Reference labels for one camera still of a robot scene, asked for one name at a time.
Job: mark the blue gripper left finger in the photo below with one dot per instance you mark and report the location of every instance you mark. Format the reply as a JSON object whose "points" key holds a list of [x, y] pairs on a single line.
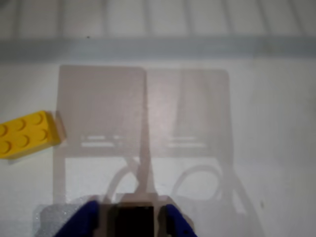
{"points": [[84, 222]]}

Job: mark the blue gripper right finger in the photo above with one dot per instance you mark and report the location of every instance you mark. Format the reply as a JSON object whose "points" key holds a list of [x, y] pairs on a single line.
{"points": [[177, 224]]}

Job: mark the black lego brick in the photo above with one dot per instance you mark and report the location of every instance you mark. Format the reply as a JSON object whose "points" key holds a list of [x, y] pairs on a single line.
{"points": [[133, 219]]}

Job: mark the yellow lego brick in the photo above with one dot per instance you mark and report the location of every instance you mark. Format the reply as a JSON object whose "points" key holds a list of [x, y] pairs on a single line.
{"points": [[24, 135]]}

